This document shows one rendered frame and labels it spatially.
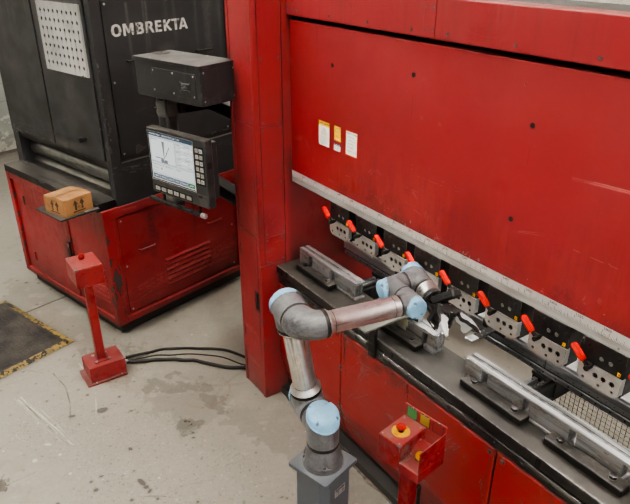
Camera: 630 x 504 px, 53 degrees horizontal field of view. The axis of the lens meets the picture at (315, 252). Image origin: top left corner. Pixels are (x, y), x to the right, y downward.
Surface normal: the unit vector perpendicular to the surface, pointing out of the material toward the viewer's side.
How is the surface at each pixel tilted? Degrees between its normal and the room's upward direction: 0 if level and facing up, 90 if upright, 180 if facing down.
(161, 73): 90
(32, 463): 0
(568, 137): 90
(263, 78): 90
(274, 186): 90
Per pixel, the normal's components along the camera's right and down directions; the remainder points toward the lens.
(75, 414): 0.00, -0.90
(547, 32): -0.83, 0.25
